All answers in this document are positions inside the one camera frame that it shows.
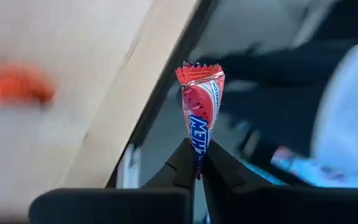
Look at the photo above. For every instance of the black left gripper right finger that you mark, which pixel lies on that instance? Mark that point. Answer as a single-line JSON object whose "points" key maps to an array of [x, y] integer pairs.
{"points": [[291, 208]]}

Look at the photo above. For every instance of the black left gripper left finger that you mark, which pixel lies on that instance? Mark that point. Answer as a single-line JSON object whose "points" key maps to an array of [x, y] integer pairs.
{"points": [[120, 208]]}

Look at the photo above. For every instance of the red Hi-Chew candy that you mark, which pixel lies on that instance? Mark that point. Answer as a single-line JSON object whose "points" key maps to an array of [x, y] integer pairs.
{"points": [[200, 99]]}

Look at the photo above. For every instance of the orange Reese's candy packet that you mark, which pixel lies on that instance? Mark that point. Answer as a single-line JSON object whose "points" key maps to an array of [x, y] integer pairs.
{"points": [[17, 84]]}

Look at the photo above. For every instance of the backlit keyboard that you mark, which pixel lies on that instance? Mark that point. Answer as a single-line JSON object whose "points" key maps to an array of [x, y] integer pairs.
{"points": [[309, 169]]}

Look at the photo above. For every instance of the dark grey desk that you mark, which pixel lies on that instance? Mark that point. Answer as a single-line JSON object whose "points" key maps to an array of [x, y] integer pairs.
{"points": [[275, 102]]}

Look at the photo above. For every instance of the person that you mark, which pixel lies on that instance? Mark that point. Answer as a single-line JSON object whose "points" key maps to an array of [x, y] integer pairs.
{"points": [[346, 109]]}

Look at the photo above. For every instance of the black aluminium table frame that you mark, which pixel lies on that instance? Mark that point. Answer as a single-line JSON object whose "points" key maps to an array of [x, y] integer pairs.
{"points": [[199, 18]]}

